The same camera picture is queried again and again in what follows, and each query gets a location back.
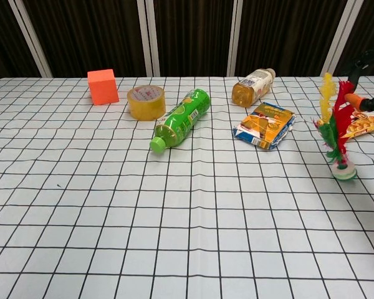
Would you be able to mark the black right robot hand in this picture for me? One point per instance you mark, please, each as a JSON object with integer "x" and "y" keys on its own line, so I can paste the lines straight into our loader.
{"x": 372, "y": 103}

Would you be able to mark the colourful feather shuttlecock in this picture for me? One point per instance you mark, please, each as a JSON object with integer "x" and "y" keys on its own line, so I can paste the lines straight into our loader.
{"x": 336, "y": 124}

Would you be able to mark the yellow red snack packet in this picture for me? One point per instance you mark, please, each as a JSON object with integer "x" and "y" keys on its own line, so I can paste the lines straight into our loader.
{"x": 364, "y": 124}

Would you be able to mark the orange and blue snack packet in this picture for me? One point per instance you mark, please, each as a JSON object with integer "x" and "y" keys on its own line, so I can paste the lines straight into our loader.
{"x": 265, "y": 124}

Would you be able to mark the amber tea bottle white label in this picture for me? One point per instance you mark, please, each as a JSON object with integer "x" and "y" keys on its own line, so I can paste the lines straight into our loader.
{"x": 252, "y": 88}

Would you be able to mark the green plastic drink bottle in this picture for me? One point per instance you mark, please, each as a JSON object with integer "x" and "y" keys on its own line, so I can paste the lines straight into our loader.
{"x": 182, "y": 116}

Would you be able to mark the yellow packing tape roll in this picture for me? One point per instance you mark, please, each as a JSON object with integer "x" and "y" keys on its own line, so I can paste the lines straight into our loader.
{"x": 147, "y": 102}

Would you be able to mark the orange foam cube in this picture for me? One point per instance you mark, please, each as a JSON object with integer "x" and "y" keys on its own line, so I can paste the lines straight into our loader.
{"x": 103, "y": 87}

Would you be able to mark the white grid-pattern tablecloth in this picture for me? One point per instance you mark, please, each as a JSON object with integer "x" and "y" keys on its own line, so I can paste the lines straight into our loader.
{"x": 112, "y": 218}

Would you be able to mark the white folding screen frame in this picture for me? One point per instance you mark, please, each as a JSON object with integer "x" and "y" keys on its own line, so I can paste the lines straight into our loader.
{"x": 151, "y": 37}

